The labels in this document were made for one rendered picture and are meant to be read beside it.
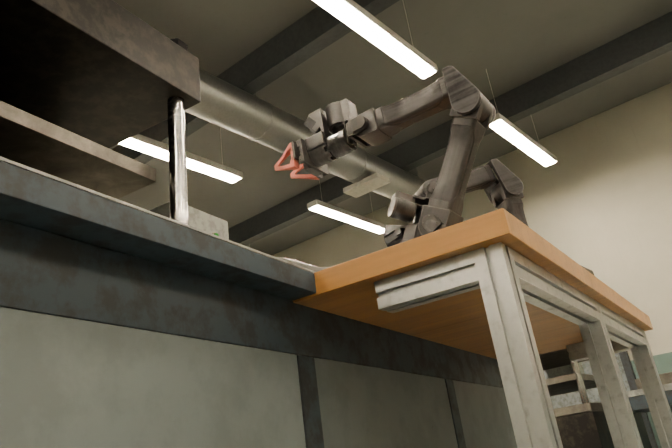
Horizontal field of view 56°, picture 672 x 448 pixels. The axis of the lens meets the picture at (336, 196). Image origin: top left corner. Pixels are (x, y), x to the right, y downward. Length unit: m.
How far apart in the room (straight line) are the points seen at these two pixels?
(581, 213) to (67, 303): 7.92
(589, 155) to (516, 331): 7.74
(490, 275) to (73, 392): 0.56
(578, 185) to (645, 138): 0.95
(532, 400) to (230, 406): 0.40
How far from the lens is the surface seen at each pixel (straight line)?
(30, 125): 1.99
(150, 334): 0.81
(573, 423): 5.43
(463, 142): 1.30
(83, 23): 2.12
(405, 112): 1.40
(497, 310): 0.92
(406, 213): 1.69
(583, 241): 8.35
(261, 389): 0.96
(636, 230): 8.20
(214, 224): 2.46
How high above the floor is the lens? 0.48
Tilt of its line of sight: 24 degrees up
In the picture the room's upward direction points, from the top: 8 degrees counter-clockwise
